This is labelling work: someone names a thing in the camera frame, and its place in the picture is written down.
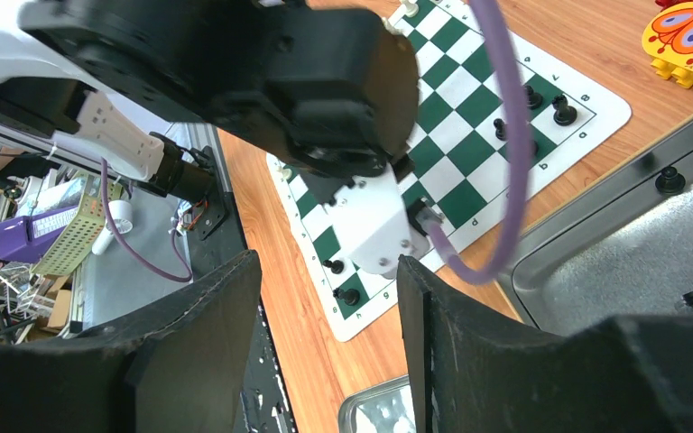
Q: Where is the black pawn by corner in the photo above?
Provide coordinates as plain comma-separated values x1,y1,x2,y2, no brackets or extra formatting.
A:
523,84,544,110

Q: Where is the metal tin with black pieces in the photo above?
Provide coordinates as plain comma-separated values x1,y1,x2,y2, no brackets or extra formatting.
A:
497,115,693,336

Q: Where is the black rook corner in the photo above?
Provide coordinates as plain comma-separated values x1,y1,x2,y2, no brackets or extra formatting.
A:
551,94,578,126

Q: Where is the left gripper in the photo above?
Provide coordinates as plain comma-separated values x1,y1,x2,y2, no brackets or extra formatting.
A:
17,1,420,202

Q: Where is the black pawn in tin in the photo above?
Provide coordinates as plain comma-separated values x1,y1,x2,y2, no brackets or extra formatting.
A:
655,166,686,195

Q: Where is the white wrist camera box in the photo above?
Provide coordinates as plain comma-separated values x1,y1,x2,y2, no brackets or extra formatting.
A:
324,166,431,280

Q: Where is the toy block car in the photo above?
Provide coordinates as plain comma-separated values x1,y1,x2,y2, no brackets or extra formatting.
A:
641,1,693,88

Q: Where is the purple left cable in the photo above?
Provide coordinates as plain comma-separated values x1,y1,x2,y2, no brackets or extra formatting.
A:
99,0,536,287

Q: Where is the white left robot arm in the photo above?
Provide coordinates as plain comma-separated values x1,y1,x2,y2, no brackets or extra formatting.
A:
0,1,420,203

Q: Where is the green white chess mat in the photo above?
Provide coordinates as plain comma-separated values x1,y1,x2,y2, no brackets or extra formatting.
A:
267,1,632,342

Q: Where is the metal tin lid tray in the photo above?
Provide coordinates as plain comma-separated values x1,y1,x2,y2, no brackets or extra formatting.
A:
337,374,416,433

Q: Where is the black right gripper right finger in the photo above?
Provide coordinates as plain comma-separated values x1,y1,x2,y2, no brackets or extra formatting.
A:
397,256,693,432

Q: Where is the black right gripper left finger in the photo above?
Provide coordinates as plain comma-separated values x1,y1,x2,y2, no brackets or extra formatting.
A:
0,250,262,432

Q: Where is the black piece at h file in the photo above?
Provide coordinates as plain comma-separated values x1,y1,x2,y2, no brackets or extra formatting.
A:
332,289,361,306

